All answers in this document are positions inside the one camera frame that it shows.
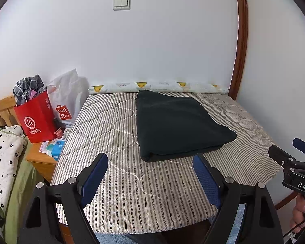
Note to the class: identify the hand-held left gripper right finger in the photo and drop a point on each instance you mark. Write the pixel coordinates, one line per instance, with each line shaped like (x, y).
(208, 180)

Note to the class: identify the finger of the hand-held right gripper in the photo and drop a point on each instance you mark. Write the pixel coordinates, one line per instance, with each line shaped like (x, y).
(279, 155)
(303, 145)

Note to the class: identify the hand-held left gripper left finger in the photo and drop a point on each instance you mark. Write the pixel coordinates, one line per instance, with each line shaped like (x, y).
(94, 178)

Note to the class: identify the black sweatshirt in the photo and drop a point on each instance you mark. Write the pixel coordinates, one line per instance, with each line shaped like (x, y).
(178, 124)

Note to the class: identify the person's right hand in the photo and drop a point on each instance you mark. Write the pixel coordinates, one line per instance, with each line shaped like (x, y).
(300, 208)

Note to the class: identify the brown wooden baseboard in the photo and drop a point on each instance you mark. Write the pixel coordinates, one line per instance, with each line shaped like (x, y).
(286, 200)

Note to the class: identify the striped quilted table cover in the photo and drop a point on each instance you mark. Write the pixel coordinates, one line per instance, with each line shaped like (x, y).
(132, 188)

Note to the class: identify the blue carton box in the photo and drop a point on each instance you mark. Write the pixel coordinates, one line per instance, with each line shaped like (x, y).
(58, 149)

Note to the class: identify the teal packet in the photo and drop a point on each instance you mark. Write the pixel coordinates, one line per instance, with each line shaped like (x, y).
(50, 146)

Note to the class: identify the white remote control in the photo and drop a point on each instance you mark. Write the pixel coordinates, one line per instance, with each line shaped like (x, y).
(67, 130)

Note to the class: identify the wooden nightstand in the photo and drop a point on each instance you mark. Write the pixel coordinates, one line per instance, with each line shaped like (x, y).
(40, 162)

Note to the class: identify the pink small container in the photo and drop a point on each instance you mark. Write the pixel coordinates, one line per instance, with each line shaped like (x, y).
(58, 132)

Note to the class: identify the white printed leaflet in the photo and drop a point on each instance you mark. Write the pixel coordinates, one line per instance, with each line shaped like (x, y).
(43, 146)

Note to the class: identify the person's left leg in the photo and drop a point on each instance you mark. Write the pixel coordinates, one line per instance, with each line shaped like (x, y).
(111, 239)

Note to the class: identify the green bed sheet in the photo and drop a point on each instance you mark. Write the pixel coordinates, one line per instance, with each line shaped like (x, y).
(17, 195)

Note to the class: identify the red paper shopping bag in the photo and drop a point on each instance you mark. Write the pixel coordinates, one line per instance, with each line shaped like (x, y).
(35, 122)

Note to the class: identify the white plastic shopping bag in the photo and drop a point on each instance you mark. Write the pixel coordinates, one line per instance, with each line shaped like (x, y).
(66, 94)

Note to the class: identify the white floral quilt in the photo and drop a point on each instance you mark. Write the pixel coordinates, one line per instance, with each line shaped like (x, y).
(5, 157)

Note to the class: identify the white duck-print roll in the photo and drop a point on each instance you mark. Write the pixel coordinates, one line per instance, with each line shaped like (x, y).
(162, 86)

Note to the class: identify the grey plaid cloth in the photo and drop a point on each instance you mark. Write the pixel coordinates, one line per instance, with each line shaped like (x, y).
(28, 86)

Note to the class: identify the wooden bed headboard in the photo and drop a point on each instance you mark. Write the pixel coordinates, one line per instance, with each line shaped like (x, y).
(2, 109)

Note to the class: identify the brown wooden door frame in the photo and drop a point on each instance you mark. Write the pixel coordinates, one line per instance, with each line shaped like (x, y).
(240, 43)

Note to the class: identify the white wall light switch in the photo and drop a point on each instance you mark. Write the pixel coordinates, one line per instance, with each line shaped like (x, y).
(121, 3)

